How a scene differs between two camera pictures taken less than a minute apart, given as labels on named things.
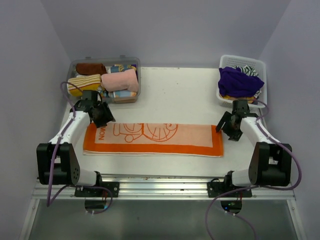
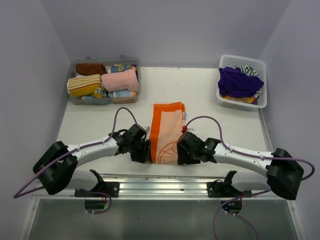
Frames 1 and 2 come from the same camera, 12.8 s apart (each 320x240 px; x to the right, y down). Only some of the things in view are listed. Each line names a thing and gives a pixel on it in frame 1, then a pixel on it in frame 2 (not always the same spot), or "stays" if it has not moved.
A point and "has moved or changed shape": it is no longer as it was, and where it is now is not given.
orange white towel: x=154 y=139 has moved or changed shape
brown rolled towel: x=87 y=68 stays
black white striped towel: x=247 y=70 stays
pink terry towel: x=126 y=80 stays
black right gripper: x=235 y=135 → x=182 y=158
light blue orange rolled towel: x=124 y=93 stays
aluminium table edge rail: x=160 y=187 stays
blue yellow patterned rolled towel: x=121 y=68 stays
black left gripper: x=107 y=117 → x=145 y=154
